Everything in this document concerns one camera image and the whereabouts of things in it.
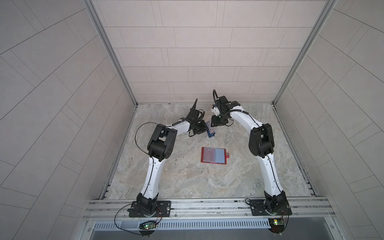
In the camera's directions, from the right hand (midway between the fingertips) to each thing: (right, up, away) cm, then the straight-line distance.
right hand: (213, 124), depth 99 cm
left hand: (-1, -2, +2) cm, 3 cm away
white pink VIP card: (-1, -4, -2) cm, 5 cm away
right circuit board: (+27, -45, -31) cm, 61 cm away
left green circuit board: (-31, -42, -35) cm, 63 cm away
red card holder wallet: (0, -18, -10) cm, 21 cm away
